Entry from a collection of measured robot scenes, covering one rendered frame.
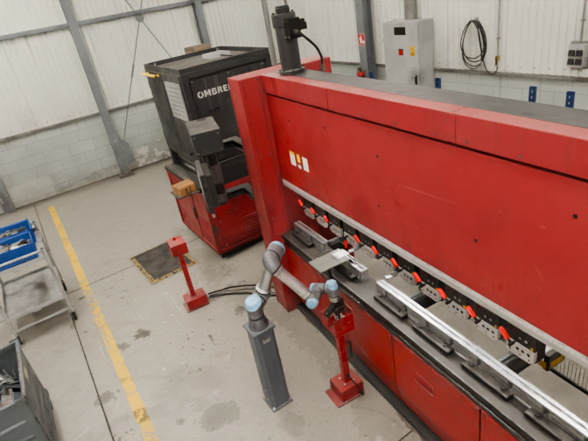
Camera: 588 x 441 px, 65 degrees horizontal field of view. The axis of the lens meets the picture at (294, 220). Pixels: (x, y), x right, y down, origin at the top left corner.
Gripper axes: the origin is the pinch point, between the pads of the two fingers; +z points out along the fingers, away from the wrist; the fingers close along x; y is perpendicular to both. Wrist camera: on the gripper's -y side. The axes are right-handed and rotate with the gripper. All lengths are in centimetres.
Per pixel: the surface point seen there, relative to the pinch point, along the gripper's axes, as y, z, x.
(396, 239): 36, -68, -34
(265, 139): 31, -102, 122
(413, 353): 19, 0, -56
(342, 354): -2.1, 33.2, 2.4
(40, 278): -210, 24, 331
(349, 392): -7, 66, -4
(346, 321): 4.5, -1.1, -4.7
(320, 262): 15.0, -24.4, 38.3
